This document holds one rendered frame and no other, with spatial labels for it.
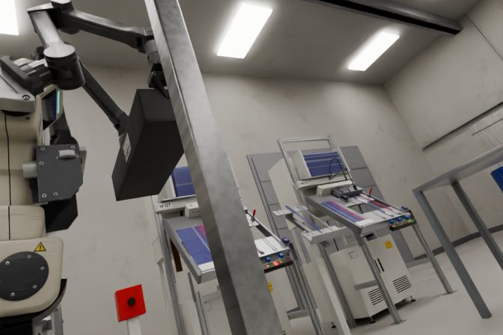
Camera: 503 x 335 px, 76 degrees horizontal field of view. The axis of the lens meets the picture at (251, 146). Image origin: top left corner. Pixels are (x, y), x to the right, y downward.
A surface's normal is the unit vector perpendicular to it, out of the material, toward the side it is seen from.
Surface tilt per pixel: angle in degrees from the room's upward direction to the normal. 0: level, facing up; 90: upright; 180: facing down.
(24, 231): 90
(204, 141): 90
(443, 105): 90
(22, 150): 90
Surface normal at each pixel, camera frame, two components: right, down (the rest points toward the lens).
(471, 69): -0.84, 0.06
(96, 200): 0.44, -0.50
